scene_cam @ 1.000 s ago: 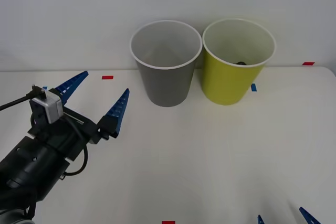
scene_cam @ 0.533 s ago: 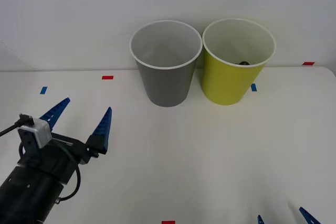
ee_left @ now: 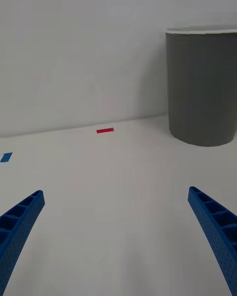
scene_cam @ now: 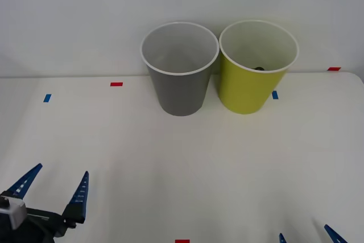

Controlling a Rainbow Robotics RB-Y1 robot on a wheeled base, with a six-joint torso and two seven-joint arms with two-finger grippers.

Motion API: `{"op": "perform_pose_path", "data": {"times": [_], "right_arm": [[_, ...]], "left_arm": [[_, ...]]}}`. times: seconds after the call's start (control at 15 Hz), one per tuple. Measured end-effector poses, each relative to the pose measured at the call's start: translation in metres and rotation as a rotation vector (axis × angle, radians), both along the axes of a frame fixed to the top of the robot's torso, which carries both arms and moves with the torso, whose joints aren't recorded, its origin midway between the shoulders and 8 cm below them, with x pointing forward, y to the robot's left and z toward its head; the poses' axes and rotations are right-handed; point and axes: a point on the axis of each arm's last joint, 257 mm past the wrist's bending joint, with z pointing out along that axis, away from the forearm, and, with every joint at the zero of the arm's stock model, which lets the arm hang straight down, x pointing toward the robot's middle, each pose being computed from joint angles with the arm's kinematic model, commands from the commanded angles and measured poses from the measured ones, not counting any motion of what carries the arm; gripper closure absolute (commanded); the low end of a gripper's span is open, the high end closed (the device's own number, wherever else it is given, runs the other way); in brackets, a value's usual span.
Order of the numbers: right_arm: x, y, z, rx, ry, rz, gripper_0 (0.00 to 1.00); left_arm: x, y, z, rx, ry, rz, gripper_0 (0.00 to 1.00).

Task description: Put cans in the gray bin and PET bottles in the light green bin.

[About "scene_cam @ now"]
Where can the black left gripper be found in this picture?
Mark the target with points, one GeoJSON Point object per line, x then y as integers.
{"type": "Point", "coordinates": [48, 220]}

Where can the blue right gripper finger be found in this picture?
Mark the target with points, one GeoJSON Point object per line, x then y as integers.
{"type": "Point", "coordinates": [281, 238]}
{"type": "Point", "coordinates": [334, 236]}

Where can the green bottle with black cap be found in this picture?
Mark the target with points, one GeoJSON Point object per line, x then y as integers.
{"type": "Point", "coordinates": [259, 68]}

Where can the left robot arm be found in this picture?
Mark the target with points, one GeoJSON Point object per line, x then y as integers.
{"type": "Point", "coordinates": [14, 211]}

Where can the yellow-green plastic waste bin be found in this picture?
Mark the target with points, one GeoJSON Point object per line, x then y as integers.
{"type": "Point", "coordinates": [247, 89]}

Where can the grey plastic waste bin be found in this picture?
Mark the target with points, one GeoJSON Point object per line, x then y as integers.
{"type": "Point", "coordinates": [180, 92]}

